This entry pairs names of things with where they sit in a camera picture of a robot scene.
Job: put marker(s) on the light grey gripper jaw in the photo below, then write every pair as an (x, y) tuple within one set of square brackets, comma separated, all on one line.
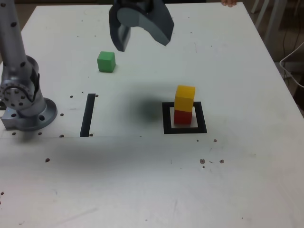
[(152, 21)]

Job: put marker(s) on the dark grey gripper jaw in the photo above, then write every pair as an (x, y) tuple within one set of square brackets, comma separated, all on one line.
[(118, 36)]

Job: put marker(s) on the green cube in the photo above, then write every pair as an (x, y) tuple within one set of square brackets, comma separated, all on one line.
[(105, 62)]

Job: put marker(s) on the yellow cube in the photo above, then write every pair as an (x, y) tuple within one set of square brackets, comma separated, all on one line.
[(184, 98)]

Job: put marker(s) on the red cube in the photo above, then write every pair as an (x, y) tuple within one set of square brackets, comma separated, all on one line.
[(183, 117)]

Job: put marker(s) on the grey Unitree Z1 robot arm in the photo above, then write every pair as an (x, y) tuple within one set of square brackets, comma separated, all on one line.
[(14, 71)]

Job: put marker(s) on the black tape square outline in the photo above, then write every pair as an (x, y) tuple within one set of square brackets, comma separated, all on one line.
[(202, 118)]

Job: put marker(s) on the person's hand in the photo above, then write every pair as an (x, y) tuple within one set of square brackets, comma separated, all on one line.
[(229, 2)]

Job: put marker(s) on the black tape strip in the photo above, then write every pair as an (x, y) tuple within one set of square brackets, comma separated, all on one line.
[(87, 116)]

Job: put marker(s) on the white chair frame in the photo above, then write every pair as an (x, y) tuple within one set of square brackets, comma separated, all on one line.
[(273, 16)]

